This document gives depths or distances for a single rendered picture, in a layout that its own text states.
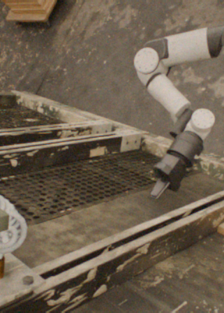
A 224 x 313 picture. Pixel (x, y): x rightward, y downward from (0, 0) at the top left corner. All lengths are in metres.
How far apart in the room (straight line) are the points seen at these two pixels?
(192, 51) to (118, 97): 1.97
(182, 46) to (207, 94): 1.60
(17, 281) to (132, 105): 2.54
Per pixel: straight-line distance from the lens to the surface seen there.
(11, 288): 0.61
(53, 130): 1.59
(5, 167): 1.28
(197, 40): 1.26
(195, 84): 2.94
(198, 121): 1.19
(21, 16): 4.43
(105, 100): 3.24
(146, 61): 1.27
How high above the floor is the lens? 2.25
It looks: 51 degrees down
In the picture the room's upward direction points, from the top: 50 degrees counter-clockwise
